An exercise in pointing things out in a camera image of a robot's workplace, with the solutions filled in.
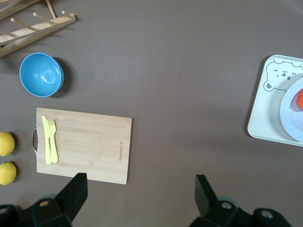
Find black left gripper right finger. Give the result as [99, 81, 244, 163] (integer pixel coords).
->
[189, 174, 255, 227]

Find wooden peg rack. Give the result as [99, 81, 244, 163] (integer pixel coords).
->
[0, 0, 78, 59]

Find blue bowl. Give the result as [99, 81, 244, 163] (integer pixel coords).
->
[19, 52, 64, 97]

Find yellow plastic knife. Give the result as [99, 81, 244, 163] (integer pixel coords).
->
[42, 115, 53, 165]

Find yellow lemon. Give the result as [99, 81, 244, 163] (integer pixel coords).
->
[0, 131, 16, 157]
[0, 161, 18, 186]

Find cream bear print tray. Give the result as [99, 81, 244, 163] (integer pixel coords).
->
[247, 54, 303, 148]

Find lavender round plate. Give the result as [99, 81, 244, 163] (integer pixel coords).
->
[280, 77, 303, 142]

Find orange fruit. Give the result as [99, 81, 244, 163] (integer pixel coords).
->
[294, 88, 303, 108]

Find bamboo cutting board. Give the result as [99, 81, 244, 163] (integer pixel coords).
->
[32, 107, 133, 184]

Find yellow plastic fork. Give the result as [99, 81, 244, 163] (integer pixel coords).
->
[47, 119, 59, 164]

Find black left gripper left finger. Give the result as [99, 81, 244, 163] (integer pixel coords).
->
[30, 172, 89, 227]

